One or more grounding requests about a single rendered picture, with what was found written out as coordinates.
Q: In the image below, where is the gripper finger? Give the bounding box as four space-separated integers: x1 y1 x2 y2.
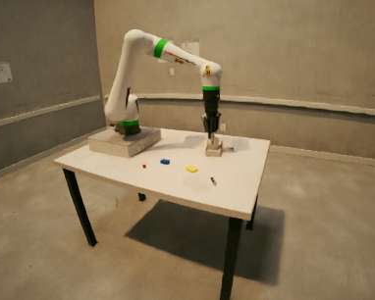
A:
201 113 213 145
212 113 221 144

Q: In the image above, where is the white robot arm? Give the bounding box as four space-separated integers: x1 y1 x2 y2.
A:
105 29 223 135

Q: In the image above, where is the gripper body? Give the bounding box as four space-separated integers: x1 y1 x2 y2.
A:
204 100 219 120

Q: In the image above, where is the beige rack of three bins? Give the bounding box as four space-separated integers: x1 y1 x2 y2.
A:
204 137 222 157

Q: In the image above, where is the blue rectangular block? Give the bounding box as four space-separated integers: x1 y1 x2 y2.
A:
160 159 170 165

